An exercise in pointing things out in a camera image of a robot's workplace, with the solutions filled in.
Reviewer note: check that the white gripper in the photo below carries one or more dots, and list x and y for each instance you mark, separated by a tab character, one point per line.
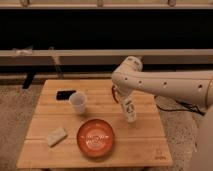
122	93

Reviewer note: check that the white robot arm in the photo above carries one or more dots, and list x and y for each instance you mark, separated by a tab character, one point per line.
193	87

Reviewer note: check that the small red object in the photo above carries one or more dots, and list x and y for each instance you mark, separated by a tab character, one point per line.
113	90

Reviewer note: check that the translucent plastic cup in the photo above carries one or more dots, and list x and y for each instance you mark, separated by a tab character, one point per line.
78	101

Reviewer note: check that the orange bowl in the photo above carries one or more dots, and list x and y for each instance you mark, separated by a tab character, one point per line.
95	138

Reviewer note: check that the wooden table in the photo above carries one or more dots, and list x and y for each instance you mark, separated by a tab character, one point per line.
142	143

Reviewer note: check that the black rectangular block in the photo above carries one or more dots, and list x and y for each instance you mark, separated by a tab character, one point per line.
64	95

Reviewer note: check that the beige sponge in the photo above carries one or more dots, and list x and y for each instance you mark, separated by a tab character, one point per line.
56	136

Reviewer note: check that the black metal bracket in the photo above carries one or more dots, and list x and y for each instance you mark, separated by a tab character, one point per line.
29	78

